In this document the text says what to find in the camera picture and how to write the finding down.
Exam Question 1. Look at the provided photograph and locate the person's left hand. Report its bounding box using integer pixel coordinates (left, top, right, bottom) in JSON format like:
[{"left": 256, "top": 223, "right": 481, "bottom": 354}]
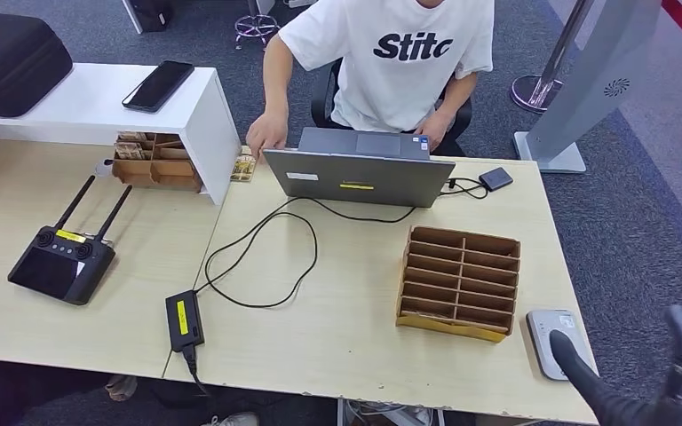
[{"left": 416, "top": 111, "right": 454, "bottom": 153}]

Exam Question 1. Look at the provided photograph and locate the person's right hand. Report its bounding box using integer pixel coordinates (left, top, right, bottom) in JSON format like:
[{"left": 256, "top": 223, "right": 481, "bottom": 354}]
[{"left": 245, "top": 111, "right": 288, "bottom": 159}]

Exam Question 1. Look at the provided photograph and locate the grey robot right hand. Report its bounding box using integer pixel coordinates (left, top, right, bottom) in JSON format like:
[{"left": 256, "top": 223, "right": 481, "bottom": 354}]
[{"left": 550, "top": 280, "right": 682, "bottom": 426}]

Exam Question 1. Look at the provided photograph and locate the brown slotted card organiser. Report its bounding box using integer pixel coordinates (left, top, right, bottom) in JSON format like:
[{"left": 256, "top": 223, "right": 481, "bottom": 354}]
[{"left": 395, "top": 225, "right": 521, "bottom": 344}]

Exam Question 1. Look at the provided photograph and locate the person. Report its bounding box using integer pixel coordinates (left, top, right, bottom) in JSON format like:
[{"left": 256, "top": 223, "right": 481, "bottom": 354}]
[{"left": 245, "top": 0, "right": 496, "bottom": 159}]

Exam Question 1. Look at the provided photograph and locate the white card reader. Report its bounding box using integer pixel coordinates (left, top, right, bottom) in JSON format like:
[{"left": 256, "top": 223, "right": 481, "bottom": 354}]
[{"left": 525, "top": 310, "right": 598, "bottom": 383}]

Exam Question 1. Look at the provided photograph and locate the black office chair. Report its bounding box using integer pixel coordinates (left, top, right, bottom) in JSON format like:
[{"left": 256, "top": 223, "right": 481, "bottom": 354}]
[{"left": 310, "top": 59, "right": 472, "bottom": 157}]

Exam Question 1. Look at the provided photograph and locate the small black external drive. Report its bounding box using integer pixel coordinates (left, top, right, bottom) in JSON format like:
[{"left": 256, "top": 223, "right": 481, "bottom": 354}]
[{"left": 478, "top": 167, "right": 514, "bottom": 193}]

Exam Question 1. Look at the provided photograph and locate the grey laptop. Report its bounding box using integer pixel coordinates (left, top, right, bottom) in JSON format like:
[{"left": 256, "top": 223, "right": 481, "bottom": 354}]
[{"left": 262, "top": 127, "right": 456, "bottom": 209}]

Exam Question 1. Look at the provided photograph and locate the chrome stool base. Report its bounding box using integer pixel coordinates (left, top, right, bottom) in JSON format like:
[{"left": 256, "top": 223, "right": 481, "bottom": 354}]
[{"left": 234, "top": 0, "right": 282, "bottom": 51}]

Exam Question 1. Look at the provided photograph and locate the brown compartment box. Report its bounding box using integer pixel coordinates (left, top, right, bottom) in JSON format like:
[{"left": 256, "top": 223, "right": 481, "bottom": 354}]
[{"left": 111, "top": 131, "right": 204, "bottom": 193}]

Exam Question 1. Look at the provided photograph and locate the black smartphone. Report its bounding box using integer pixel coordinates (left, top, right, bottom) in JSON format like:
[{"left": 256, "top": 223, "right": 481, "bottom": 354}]
[{"left": 121, "top": 60, "right": 195, "bottom": 114}]

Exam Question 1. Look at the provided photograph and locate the black computer tower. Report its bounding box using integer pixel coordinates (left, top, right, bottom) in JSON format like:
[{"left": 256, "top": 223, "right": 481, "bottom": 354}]
[{"left": 122, "top": 0, "right": 173, "bottom": 35}]

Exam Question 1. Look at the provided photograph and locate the white desk shelf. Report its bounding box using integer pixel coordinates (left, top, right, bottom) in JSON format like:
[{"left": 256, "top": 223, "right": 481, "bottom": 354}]
[{"left": 0, "top": 62, "right": 242, "bottom": 206}]

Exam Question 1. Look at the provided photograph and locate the silver kiosk stand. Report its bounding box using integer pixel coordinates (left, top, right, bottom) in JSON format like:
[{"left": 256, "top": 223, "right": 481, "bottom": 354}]
[{"left": 512, "top": 0, "right": 662, "bottom": 175}]

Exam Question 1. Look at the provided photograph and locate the black power adapter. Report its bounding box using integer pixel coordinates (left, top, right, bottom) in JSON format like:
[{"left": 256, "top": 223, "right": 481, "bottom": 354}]
[{"left": 165, "top": 289, "right": 206, "bottom": 353}]

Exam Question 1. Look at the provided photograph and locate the black remote controller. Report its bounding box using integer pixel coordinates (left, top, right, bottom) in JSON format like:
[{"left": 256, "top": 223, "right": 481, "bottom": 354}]
[{"left": 7, "top": 175, "right": 134, "bottom": 307}]

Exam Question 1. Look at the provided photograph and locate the black carrying case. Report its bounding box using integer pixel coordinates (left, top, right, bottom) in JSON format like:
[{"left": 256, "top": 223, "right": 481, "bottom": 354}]
[{"left": 0, "top": 10, "right": 75, "bottom": 124}]

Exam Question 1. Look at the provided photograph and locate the white sneaker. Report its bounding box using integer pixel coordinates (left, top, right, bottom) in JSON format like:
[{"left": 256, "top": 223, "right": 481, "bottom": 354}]
[
  {"left": 202, "top": 412, "right": 260, "bottom": 426},
  {"left": 105, "top": 375, "right": 139, "bottom": 404}
]

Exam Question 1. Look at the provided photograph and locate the black drive cable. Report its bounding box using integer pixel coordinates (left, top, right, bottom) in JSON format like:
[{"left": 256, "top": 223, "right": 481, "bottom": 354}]
[{"left": 438, "top": 177, "right": 489, "bottom": 201}]

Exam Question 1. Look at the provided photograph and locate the chrome stanchion post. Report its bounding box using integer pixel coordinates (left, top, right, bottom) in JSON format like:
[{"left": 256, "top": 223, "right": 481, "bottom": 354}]
[{"left": 510, "top": 0, "right": 595, "bottom": 114}]

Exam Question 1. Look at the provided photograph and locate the black laptop power cable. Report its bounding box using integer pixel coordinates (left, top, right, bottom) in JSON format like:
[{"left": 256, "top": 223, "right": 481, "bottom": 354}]
[{"left": 194, "top": 196, "right": 417, "bottom": 310}]

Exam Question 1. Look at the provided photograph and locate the black mains cord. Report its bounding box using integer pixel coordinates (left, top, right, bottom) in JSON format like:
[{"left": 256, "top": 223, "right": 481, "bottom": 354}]
[{"left": 183, "top": 343, "right": 211, "bottom": 396}]

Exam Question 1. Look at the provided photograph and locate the white cable bundle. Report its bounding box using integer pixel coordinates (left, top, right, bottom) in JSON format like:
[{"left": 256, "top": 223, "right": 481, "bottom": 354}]
[{"left": 346, "top": 399, "right": 436, "bottom": 426}]

